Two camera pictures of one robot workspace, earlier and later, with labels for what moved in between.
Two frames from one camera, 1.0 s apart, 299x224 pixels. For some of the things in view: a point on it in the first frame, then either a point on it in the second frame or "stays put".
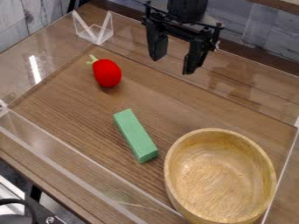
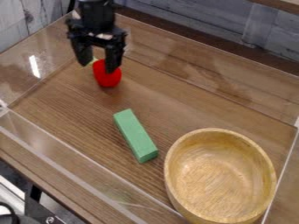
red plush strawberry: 107,71 stays put
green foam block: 135,135 stays put
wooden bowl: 219,177 stays put
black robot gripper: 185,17 -> 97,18
